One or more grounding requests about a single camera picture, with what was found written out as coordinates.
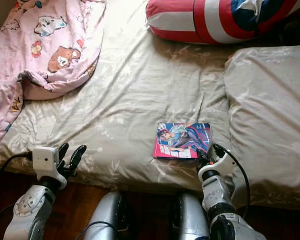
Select colourful comic book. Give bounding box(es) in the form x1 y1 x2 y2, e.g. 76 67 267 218
152 121 213 160

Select beige floral pillow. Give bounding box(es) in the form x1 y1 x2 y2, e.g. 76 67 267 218
224 45 300 206

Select silver left robot leg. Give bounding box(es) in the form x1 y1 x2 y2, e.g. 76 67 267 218
75 191 128 240

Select pink cartoon print duvet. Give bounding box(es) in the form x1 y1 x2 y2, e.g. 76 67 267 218
0 0 107 153

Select red white blue shield bolster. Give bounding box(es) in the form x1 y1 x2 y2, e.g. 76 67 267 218
145 0 300 46

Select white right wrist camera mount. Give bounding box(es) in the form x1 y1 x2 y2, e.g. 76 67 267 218
198 151 238 182

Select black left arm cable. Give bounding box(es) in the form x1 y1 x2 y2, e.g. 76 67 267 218
0 151 34 236

